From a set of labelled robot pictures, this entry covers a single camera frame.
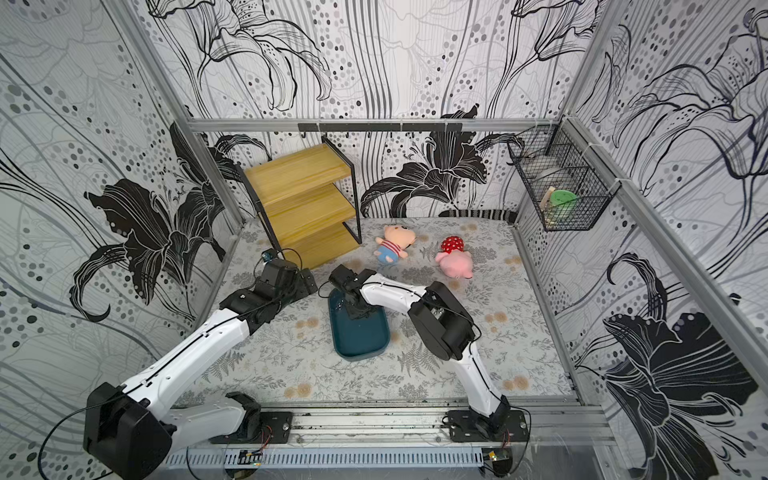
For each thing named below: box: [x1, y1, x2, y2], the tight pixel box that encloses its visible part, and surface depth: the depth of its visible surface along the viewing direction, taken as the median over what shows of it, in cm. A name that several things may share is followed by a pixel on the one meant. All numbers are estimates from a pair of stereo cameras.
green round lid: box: [550, 189, 577, 206], surface depth 81 cm
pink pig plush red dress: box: [435, 235, 473, 279], surface depth 102 cm
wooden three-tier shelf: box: [238, 135, 362, 270], surface depth 94 cm
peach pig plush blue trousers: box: [374, 224, 416, 263], surface depth 106 cm
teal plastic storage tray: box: [328, 288, 390, 361], surface depth 88 cm
